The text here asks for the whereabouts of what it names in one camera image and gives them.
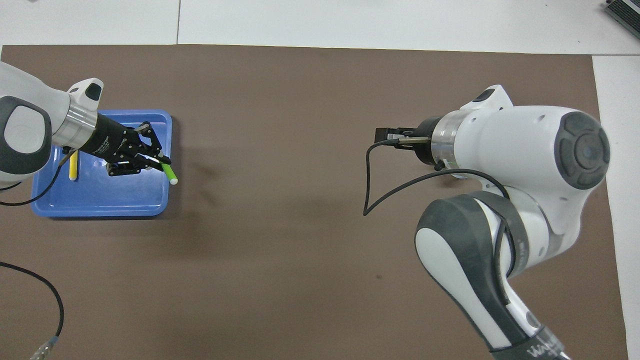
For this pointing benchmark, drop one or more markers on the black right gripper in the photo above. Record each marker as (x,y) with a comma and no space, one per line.
(425,142)

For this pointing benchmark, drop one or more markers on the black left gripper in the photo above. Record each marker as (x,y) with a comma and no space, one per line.
(117,145)

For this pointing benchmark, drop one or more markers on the green marker pen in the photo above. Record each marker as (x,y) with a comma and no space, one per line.
(170,174)

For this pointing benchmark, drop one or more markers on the yellow marker pen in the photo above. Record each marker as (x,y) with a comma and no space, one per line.
(73,170)

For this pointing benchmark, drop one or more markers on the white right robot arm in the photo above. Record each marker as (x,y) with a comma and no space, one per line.
(510,140)

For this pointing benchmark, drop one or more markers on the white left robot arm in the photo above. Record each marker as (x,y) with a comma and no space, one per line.
(35,95)

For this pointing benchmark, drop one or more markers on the blue plastic tray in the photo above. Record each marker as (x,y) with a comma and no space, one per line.
(100,197)

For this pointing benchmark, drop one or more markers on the brown table mat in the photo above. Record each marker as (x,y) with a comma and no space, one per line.
(250,250)

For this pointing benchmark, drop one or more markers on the grey ribbed device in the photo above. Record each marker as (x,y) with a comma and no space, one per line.
(625,12)

